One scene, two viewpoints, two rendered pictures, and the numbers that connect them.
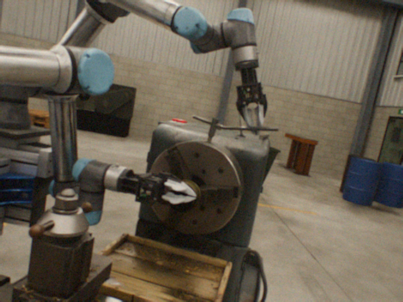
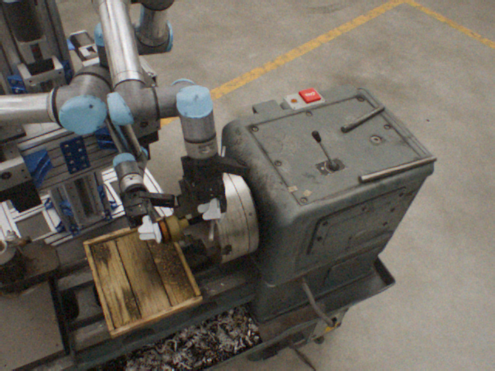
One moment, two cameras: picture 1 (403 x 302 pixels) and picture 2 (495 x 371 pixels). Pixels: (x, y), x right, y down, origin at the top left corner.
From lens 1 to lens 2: 129 cm
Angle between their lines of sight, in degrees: 58
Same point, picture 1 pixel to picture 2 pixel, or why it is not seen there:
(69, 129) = (113, 127)
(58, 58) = (47, 107)
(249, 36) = (189, 132)
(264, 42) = not seen: outside the picture
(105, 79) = (89, 124)
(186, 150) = not seen: hidden behind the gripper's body
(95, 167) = (118, 171)
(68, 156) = (119, 144)
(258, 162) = (276, 227)
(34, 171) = not seen: hidden behind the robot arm
